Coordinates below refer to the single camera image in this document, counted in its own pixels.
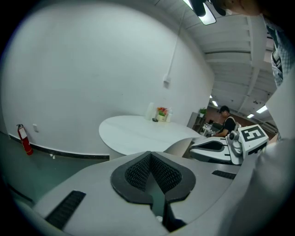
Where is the tall white container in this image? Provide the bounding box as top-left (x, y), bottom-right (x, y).
top-left (145, 102), bottom-right (155, 121)

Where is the person's plaid shirt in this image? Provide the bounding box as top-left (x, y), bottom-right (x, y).
top-left (264, 18), bottom-right (295, 89)

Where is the person's right forearm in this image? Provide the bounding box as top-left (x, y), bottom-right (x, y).
top-left (261, 140), bottom-right (277, 152)

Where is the white curved desk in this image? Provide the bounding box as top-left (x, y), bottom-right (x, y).
top-left (99, 115), bottom-right (207, 161)

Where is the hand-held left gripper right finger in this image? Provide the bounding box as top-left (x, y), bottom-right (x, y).
top-left (151, 151), bottom-right (242, 232)

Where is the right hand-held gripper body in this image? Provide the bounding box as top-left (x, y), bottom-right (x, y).
top-left (227, 124), bottom-right (269, 165)

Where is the cluttered white workbench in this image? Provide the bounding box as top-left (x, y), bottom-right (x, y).
top-left (202, 122), bottom-right (222, 138)

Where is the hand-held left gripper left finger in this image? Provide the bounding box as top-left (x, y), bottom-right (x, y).
top-left (15, 151), bottom-right (170, 236)

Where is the grey shelf unit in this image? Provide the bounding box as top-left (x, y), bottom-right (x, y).
top-left (187, 112), bottom-right (207, 135)

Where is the long ceiling lamp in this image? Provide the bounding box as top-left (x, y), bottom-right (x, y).
top-left (183, 0), bottom-right (217, 26)

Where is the red fire extinguisher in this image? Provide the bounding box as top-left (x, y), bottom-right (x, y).
top-left (16, 124), bottom-right (34, 156)

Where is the potted flower bouquet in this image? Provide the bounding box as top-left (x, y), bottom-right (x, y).
top-left (157, 106), bottom-right (169, 123)

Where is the white wall conduit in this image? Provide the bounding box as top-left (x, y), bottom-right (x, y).
top-left (169, 9), bottom-right (185, 79)

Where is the white pump bottle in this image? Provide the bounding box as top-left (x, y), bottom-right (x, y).
top-left (165, 107), bottom-right (174, 123)

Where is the black head-mounted camera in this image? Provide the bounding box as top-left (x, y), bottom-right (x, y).
top-left (190, 0), bottom-right (227, 17)

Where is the person's head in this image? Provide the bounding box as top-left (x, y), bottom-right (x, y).
top-left (221, 0), bottom-right (266, 17)

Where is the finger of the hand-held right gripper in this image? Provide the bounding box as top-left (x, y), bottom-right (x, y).
top-left (189, 146), bottom-right (232, 164)
top-left (191, 137), bottom-right (228, 147)

